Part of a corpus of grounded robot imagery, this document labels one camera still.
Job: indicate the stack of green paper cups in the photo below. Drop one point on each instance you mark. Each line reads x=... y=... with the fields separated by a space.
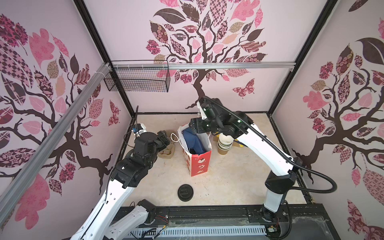
x=224 y=143

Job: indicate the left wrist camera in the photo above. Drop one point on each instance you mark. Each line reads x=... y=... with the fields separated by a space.
x=138 y=129

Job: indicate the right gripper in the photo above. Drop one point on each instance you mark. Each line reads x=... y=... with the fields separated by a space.
x=195 y=124

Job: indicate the aluminium crossbar back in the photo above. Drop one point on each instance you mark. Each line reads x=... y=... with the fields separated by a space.
x=205 y=66

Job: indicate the white slotted cable duct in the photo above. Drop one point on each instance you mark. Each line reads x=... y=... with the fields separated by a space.
x=194 y=232

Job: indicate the red white paper gift bag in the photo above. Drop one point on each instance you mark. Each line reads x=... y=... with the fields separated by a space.
x=196 y=164

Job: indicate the brown cardboard cup carrier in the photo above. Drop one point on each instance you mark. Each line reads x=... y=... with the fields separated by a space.
x=168 y=152

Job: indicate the aluminium bar left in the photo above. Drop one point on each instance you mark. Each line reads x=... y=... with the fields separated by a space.
x=22 y=181

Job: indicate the black coffee cup lid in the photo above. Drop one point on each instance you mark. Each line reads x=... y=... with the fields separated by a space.
x=185 y=192

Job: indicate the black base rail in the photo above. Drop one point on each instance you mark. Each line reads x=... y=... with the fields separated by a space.
x=292 y=222

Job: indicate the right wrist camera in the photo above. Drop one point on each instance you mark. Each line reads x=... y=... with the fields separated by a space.
x=203 y=106

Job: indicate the black wire basket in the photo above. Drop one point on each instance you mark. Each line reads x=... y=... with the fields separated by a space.
x=139 y=76

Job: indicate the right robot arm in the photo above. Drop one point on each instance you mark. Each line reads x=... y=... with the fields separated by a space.
x=283 y=174

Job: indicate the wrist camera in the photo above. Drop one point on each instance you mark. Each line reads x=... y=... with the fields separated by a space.
x=203 y=106
x=138 y=129

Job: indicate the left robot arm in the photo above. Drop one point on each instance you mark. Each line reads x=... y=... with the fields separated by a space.
x=124 y=178

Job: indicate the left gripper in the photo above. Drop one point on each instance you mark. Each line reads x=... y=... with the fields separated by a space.
x=163 y=139

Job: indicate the dark blue paper napkin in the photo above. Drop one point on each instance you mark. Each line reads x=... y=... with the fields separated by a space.
x=194 y=144

